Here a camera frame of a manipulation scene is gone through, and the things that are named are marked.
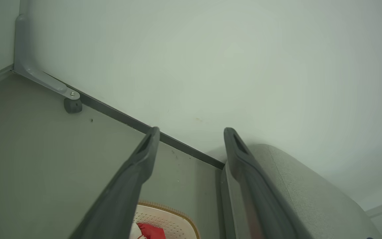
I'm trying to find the cream perforated laundry basket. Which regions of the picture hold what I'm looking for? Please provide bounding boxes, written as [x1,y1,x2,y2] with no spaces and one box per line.
[130,200,201,239]

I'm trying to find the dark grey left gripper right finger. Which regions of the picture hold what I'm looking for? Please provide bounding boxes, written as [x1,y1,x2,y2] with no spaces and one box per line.
[223,127,307,239]

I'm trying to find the black baseboard strip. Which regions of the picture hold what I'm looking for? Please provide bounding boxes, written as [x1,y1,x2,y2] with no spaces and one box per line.
[43,71,225,170]

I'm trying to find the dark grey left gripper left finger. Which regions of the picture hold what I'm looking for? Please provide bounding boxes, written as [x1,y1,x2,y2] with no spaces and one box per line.
[70,127,160,239]

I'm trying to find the grey fabric sofa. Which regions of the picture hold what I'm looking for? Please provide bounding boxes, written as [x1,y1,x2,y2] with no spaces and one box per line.
[220,143,382,239]

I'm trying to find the grey metal corner bracket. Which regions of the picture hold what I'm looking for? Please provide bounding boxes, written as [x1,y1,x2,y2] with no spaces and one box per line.
[14,13,80,101]

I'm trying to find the black rubber foot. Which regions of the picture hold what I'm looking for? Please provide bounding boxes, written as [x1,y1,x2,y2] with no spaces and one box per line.
[64,98,83,114]

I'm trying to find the red garment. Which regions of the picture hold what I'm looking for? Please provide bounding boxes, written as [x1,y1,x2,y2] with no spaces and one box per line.
[136,222,166,239]

